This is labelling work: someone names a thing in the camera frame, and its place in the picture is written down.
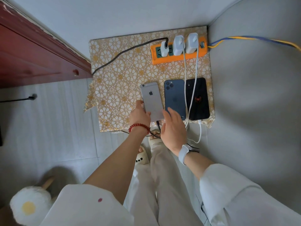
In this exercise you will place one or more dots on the person's left hand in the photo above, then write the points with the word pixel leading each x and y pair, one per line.
pixel 138 117

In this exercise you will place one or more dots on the person's right hand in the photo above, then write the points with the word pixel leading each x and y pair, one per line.
pixel 175 134

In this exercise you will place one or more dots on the person's right thumb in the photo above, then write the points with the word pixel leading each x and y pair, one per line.
pixel 163 127

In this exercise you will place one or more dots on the person's left fingers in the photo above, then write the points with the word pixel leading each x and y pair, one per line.
pixel 139 105

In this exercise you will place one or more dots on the silver smartphone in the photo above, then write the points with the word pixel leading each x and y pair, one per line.
pixel 152 101

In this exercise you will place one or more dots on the person's left forearm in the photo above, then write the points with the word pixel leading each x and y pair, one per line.
pixel 120 162

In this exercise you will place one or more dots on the person's right forearm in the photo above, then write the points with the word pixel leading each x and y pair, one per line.
pixel 198 163

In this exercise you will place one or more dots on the gold floral tablecloth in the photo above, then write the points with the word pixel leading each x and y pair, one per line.
pixel 117 87

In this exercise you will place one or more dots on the white smartwatch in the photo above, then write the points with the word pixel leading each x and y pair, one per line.
pixel 183 153

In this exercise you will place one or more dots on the dark blue smartphone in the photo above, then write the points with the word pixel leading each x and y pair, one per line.
pixel 174 96

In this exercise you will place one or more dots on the cream slipper with black dots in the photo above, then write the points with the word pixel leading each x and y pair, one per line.
pixel 142 158

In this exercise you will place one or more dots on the black smartphone with spider print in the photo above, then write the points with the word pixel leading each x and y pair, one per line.
pixel 199 98

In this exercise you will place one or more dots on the cream trousers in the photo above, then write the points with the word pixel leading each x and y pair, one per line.
pixel 164 185

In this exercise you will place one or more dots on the small white charger plug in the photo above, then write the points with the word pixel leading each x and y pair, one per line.
pixel 164 51

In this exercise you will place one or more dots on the orange power strip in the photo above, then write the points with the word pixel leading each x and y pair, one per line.
pixel 178 57

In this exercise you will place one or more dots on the large white charger plug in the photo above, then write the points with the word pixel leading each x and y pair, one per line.
pixel 191 43
pixel 178 45

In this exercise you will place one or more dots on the white shirt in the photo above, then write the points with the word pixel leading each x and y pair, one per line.
pixel 82 209

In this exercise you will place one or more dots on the red wooden cabinet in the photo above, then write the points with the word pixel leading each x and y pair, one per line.
pixel 28 56

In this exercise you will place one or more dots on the fried egg plush cushion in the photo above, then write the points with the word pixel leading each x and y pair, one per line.
pixel 30 204

